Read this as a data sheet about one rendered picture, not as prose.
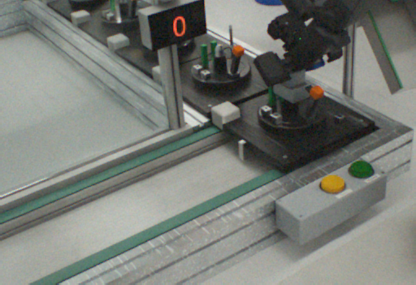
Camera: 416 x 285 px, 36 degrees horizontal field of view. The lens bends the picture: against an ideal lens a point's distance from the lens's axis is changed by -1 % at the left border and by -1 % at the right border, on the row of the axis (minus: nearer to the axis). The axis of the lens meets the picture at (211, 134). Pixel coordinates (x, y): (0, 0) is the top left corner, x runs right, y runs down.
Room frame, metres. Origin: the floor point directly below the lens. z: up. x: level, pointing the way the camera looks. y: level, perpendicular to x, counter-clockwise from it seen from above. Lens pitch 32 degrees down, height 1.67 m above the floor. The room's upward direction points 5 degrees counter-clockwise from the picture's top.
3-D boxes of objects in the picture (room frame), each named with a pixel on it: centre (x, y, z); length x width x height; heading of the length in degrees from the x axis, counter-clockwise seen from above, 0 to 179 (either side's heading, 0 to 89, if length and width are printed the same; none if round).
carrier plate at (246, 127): (1.15, -0.17, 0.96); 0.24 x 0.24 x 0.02; 31
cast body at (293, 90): (1.16, -0.16, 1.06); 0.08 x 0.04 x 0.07; 32
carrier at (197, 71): (1.37, -0.03, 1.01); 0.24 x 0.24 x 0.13; 31
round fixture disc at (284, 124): (1.15, -0.17, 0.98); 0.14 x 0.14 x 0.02
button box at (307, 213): (0.92, -0.21, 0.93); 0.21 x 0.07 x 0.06; 121
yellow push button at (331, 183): (0.92, -0.21, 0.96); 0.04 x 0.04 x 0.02
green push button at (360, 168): (0.96, -0.27, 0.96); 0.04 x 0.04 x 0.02
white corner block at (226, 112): (1.18, -0.03, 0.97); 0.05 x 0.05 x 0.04; 31
